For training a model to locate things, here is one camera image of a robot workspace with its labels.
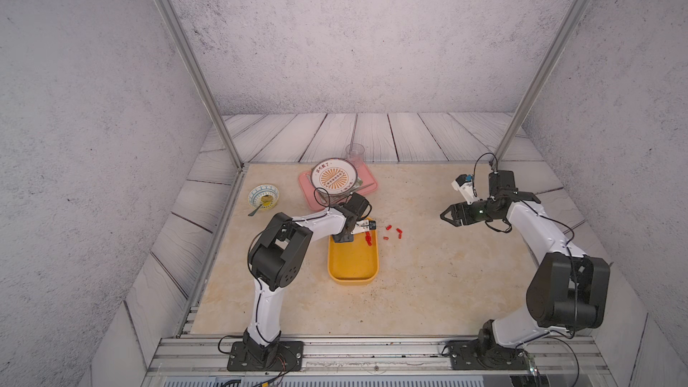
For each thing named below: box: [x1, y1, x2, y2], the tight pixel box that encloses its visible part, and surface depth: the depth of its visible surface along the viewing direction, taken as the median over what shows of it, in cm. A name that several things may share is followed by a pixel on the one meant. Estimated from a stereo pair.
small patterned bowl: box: [247, 183, 280, 210], surface depth 110 cm
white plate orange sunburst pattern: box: [310, 157, 359, 196], surface depth 117 cm
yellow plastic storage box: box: [327, 216, 379, 286], surface depth 91 cm
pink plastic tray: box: [299, 161, 379, 212], surface depth 116 cm
